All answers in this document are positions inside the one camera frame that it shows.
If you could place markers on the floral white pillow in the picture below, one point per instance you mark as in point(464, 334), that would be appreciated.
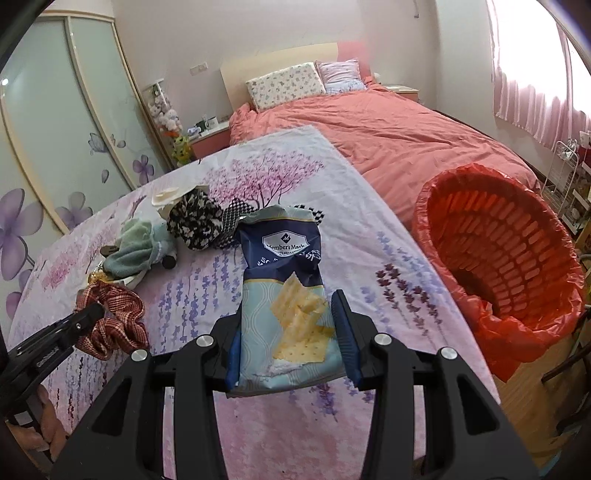
point(286, 85)

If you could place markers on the beige nightstand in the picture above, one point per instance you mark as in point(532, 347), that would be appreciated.
point(406, 90)

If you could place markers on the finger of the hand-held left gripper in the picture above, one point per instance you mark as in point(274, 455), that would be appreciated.
point(81, 323)

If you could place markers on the pink striped pillow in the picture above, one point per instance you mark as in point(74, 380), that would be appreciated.
point(341, 76)

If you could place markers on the pink and white nightstand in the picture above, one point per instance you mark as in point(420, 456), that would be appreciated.
point(210, 144)

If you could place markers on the red plastic-lined trash basket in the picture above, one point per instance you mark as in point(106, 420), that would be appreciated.
point(508, 249)

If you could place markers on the black-white checkered cloth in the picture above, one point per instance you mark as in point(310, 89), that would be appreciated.
point(233, 221)

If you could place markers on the cream crumpled paper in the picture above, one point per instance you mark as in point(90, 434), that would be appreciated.
point(167, 196)

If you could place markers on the blue cracker snack bag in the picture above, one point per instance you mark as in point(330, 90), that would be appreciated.
point(281, 258)

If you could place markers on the pink curtain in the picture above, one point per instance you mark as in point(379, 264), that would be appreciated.
point(526, 92)

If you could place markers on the floral tree printed sheet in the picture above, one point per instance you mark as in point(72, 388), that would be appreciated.
point(295, 154)

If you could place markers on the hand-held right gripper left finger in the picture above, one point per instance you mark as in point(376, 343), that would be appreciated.
point(234, 357)

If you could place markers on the pink bed duvet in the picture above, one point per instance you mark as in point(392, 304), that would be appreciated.
point(392, 134)

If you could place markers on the beige and pink headboard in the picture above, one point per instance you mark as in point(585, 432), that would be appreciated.
point(258, 64)

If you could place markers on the red-brown striped cloth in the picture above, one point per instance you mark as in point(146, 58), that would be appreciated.
point(124, 318)

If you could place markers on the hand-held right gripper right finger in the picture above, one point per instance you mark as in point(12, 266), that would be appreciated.
point(345, 332)

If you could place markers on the flower-printed sliding wardrobe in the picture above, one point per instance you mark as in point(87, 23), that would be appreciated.
point(46, 115)

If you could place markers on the clear plush toy display tower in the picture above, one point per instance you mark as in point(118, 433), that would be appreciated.
point(168, 120)

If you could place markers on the black floral cloth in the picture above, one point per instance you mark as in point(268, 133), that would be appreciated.
point(196, 221)

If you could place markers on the person's left hand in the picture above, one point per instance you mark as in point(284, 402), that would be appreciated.
point(46, 415)

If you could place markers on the white wall socket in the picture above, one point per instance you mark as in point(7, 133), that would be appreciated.
point(199, 69)

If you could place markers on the green towel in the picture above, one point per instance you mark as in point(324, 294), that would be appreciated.
point(134, 249)

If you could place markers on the white cup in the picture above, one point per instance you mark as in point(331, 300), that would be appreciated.
point(210, 123)

